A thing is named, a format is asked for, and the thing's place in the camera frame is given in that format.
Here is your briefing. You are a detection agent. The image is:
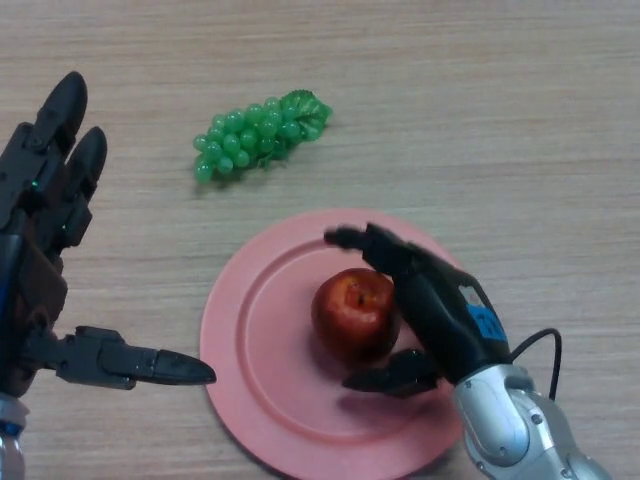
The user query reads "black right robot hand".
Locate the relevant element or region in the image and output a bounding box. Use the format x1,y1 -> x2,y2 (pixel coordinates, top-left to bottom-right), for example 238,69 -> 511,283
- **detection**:
323,222 -> 512,399

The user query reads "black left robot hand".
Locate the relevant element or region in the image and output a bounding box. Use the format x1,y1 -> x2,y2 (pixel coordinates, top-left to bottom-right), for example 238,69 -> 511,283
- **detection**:
0,70 -> 218,399

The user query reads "red apple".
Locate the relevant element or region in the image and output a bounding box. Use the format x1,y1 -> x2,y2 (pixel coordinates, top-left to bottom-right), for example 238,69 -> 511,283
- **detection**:
310,268 -> 402,364

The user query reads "pink round plate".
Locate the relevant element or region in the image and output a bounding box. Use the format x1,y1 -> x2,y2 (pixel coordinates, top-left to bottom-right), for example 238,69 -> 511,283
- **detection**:
199,208 -> 469,480

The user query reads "green plastic grape bunch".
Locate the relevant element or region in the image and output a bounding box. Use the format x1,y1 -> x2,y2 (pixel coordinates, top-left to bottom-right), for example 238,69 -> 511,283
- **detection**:
192,88 -> 334,184

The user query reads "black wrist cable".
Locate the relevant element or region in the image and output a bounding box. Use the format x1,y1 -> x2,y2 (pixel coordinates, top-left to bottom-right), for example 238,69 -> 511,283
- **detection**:
509,328 -> 562,401

